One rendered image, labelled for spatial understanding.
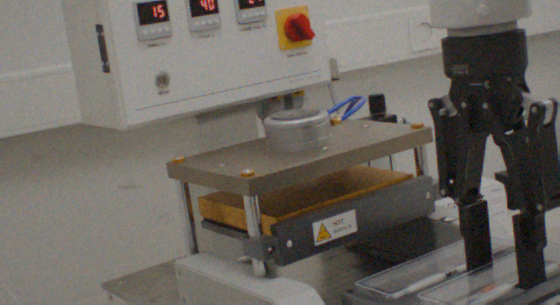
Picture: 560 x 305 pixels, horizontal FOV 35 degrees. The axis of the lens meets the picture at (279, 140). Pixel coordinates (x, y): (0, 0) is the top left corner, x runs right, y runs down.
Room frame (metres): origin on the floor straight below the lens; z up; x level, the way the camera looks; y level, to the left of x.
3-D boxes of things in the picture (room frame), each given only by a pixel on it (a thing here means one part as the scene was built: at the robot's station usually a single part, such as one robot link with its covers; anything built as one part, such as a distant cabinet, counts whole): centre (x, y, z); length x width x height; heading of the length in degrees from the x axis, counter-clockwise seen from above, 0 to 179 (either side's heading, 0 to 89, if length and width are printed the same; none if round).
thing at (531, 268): (0.77, -0.21, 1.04); 0.03 x 0.01 x 0.07; 125
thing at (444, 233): (1.06, -0.18, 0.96); 0.26 x 0.05 x 0.07; 34
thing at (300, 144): (1.09, -0.02, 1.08); 0.31 x 0.24 x 0.13; 124
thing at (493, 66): (0.80, -0.19, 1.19); 0.08 x 0.08 x 0.09
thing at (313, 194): (1.05, -0.03, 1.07); 0.22 x 0.17 x 0.10; 124
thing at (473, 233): (0.82, -0.18, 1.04); 0.03 x 0.01 x 0.07; 125
